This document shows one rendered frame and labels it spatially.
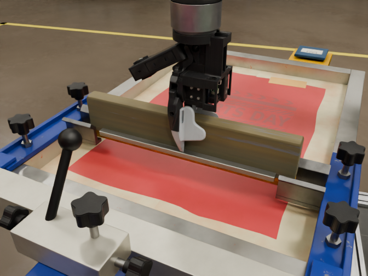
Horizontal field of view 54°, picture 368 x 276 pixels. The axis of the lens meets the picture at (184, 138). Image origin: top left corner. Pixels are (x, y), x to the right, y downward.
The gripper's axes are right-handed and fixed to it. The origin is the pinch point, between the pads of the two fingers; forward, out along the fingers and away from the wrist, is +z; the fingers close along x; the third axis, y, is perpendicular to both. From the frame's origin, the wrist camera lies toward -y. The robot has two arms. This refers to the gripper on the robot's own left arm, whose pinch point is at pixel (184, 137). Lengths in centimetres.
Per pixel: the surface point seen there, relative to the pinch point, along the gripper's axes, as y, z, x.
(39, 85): -229, 102, 169
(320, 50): 14, 6, 79
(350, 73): 25, 4, 57
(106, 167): -14.2, 7.5, -5.7
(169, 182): -1.0, 7.6, -4.2
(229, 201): 10.7, 7.6, -4.4
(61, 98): -192, 102, 158
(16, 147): -29.3, 2.8, -12.5
